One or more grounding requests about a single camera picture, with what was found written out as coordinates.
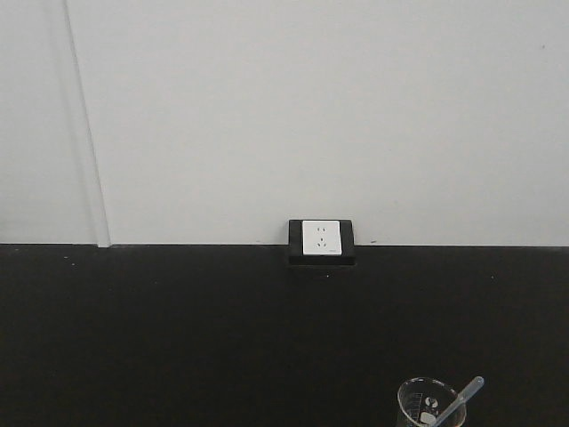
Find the clear plastic pipette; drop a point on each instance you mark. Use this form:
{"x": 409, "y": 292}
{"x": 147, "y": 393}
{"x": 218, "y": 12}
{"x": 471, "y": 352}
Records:
{"x": 467, "y": 393}

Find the black socket housing box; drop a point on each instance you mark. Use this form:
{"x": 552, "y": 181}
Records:
{"x": 297, "y": 259}

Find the clear glass beaker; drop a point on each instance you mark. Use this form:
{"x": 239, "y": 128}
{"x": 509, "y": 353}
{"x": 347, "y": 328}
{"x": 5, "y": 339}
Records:
{"x": 422, "y": 400}

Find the white wall power socket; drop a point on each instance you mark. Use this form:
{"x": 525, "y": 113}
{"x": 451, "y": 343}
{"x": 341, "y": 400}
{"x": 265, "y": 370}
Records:
{"x": 321, "y": 238}

